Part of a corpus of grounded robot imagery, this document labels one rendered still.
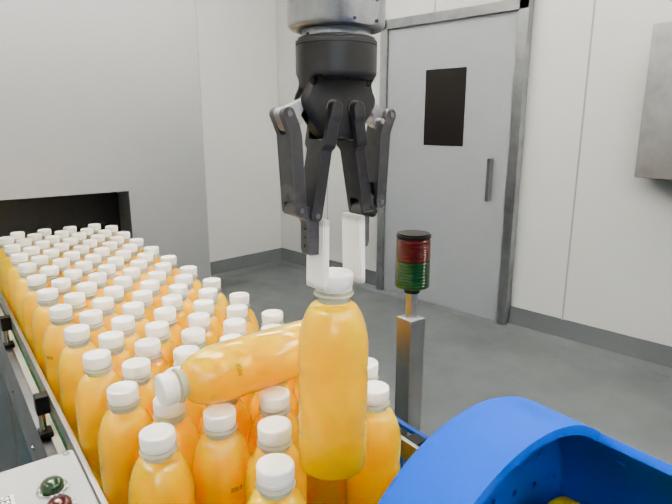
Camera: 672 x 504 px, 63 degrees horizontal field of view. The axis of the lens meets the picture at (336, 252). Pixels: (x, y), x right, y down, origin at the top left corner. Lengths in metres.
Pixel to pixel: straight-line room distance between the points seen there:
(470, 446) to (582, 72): 3.51
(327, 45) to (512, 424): 0.34
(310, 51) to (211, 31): 4.79
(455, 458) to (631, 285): 3.43
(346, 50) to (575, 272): 3.50
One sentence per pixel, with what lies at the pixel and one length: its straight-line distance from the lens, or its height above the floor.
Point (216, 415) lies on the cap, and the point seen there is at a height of 1.12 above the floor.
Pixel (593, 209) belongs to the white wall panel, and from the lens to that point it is 3.81.
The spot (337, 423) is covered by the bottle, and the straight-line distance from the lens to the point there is 0.58.
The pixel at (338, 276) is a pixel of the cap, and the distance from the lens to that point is 0.54.
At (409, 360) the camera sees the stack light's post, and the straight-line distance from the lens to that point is 1.04.
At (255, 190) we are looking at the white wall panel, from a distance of 5.51.
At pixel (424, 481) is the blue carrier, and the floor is 1.21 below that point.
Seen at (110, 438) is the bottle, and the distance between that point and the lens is 0.79.
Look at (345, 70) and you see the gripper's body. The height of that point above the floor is 1.50.
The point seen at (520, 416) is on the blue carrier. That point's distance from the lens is 0.46.
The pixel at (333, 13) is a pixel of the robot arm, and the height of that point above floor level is 1.54.
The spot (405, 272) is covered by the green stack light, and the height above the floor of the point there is 1.19.
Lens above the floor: 1.46
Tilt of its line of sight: 13 degrees down
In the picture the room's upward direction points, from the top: straight up
